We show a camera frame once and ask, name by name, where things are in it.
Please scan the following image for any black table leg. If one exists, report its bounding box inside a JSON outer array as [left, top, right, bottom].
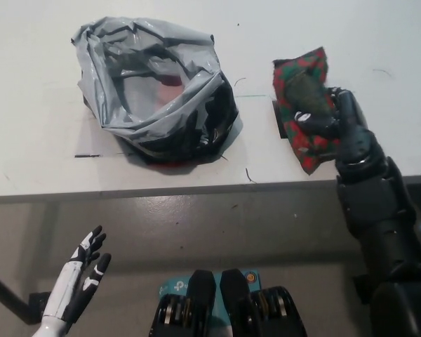
[[0, 266, 32, 324]]

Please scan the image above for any black ribbed robot body block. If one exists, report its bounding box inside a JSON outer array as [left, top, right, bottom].
[[220, 268, 308, 337], [149, 269, 217, 337]]

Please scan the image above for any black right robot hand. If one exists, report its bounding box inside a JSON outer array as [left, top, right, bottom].
[[293, 86, 387, 168]]

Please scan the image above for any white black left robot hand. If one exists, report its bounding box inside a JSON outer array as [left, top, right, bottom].
[[41, 225, 112, 322]]

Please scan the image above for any teal box on robot body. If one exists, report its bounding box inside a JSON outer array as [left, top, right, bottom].
[[157, 269, 262, 337]]

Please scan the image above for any red green patterned cloth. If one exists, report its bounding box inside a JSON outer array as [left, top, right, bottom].
[[272, 46, 343, 176]]

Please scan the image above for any red item inside bag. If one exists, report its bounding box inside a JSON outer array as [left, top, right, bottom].
[[157, 74, 185, 103]]

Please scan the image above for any black tape patch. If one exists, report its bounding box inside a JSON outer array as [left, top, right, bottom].
[[272, 100, 289, 140]]

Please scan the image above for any black plastic bag grey inside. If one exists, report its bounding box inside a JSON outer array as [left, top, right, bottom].
[[69, 24, 240, 166]]

